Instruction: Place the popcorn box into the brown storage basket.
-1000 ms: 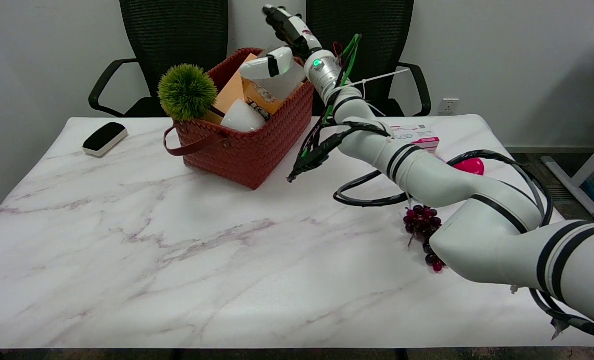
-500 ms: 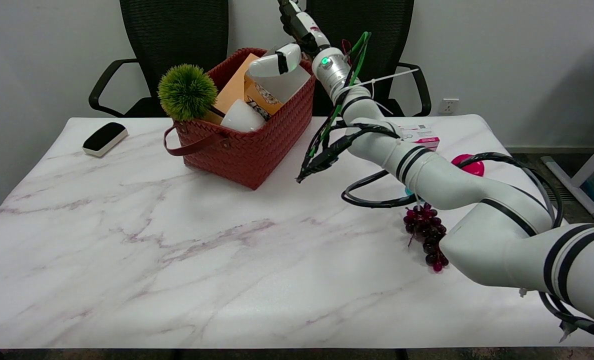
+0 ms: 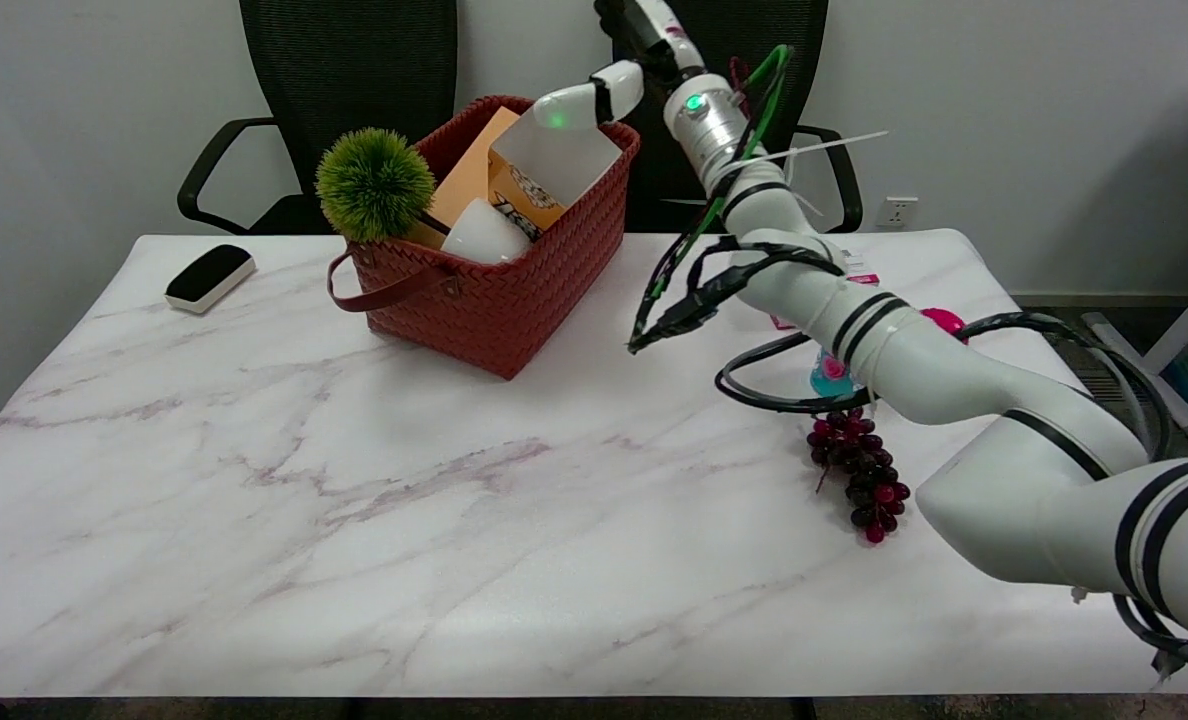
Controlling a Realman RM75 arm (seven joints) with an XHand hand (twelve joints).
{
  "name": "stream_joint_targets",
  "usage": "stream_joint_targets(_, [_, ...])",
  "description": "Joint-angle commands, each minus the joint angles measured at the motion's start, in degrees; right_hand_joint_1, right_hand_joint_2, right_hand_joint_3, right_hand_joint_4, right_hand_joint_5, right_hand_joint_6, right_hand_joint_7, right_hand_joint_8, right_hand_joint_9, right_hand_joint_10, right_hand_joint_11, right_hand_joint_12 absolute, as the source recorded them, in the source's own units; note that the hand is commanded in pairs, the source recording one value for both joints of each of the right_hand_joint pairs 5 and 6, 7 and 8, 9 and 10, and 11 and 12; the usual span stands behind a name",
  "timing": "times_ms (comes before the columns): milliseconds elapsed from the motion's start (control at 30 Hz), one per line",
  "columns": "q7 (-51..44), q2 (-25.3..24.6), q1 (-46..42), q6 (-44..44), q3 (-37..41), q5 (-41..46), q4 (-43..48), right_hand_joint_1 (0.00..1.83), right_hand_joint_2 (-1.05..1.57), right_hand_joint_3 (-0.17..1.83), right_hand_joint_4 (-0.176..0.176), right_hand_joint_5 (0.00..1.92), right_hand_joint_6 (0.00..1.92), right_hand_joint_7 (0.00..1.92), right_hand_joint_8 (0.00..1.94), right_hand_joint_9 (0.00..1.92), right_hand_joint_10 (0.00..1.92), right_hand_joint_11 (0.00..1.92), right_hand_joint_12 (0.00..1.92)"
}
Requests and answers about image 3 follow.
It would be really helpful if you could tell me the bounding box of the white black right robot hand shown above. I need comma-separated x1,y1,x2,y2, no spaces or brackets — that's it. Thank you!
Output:
532,0,707,132

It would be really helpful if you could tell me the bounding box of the orange white popcorn box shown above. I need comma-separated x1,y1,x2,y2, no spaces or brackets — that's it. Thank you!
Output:
487,105,623,241

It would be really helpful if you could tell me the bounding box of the orange flat box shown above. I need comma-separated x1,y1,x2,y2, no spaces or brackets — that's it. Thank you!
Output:
406,106,521,251

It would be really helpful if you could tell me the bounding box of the red woven basket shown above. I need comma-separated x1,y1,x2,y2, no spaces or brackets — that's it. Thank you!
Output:
327,96,641,381

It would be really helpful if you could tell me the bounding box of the pink small box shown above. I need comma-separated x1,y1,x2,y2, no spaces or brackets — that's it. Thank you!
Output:
769,245,881,332

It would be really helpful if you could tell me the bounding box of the black mesh office chair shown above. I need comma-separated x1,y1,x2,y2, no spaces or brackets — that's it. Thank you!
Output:
552,0,864,235
177,0,460,237

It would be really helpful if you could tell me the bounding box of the white cup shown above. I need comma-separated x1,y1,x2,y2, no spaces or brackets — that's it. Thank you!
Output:
441,197,533,265

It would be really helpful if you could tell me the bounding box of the green fuzzy ball plant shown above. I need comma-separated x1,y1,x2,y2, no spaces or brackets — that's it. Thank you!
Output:
314,127,437,244

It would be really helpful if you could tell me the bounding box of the pink blue cup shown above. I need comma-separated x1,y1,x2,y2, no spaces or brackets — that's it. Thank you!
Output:
810,350,861,400

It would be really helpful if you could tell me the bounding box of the pink ball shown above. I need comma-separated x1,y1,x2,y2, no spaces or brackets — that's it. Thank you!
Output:
920,307,969,347

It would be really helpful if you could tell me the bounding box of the dark red grape bunch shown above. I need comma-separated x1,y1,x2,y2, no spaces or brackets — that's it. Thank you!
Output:
807,405,912,545

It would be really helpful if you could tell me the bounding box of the black white board eraser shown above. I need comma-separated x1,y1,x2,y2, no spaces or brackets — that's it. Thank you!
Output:
165,244,257,315

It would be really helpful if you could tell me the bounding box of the white side desk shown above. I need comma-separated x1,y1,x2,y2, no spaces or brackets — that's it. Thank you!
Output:
1082,97,1188,448

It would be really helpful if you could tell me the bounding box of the white cable tie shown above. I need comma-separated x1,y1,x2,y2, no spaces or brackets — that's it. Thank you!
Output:
752,130,890,216

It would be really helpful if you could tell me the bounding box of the green black robot cable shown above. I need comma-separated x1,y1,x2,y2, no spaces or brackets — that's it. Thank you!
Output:
627,44,846,356

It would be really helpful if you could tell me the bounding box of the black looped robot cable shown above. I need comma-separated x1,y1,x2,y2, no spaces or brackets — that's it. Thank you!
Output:
714,311,1188,683

